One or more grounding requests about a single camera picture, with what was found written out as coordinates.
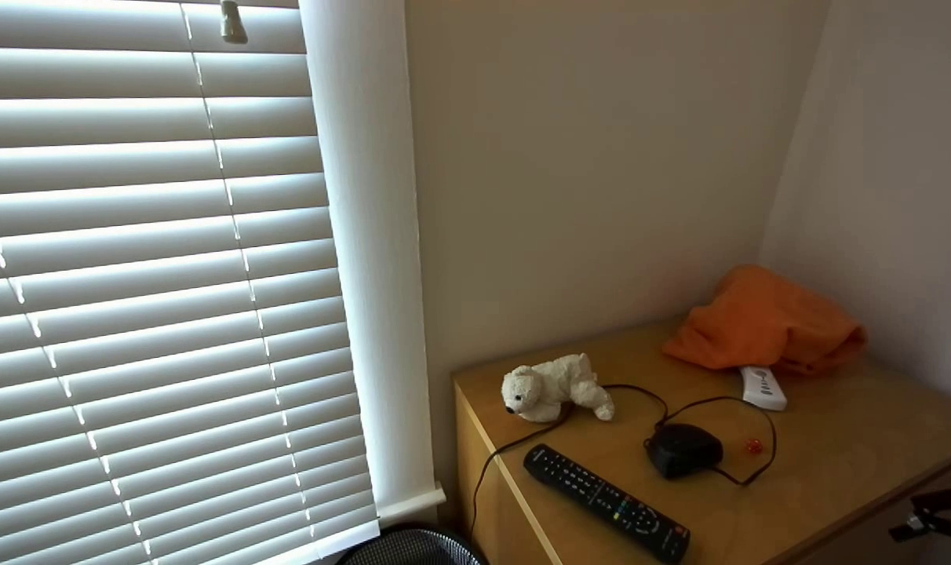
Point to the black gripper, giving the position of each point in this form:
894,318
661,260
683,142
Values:
947,519

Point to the light wooden dresser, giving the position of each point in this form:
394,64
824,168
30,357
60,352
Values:
851,459

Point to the tiny orange ball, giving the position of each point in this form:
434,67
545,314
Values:
750,447

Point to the small white box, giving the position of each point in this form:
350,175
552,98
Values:
765,389

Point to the orange cloth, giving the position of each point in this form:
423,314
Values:
762,324

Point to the black computer mouse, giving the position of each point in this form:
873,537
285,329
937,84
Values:
683,450

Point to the black TV remote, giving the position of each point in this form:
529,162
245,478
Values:
605,501

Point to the white plush toy dog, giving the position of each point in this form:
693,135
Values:
557,388

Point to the black waste bin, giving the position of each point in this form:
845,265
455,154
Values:
414,547

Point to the white window blinds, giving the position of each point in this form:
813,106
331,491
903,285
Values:
150,314

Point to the white window frame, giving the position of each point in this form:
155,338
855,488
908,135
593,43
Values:
376,261

